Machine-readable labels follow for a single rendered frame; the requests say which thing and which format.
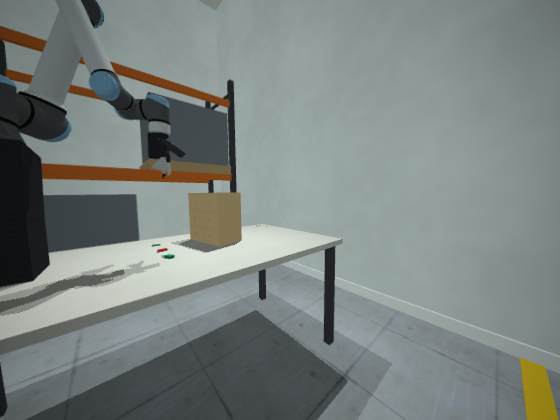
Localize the tan chest of drawers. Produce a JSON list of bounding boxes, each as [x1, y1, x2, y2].
[[188, 193, 242, 246]]

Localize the brown wooden drawer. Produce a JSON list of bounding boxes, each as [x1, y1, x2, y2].
[[190, 210, 203, 226], [203, 211, 218, 228], [190, 225, 203, 241], [204, 227, 218, 245], [189, 195, 202, 209], [202, 194, 217, 210]]

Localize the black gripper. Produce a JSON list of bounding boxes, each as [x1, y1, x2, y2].
[[147, 132, 171, 178]]

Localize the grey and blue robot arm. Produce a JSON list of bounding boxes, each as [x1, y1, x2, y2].
[[0, 0, 170, 144]]

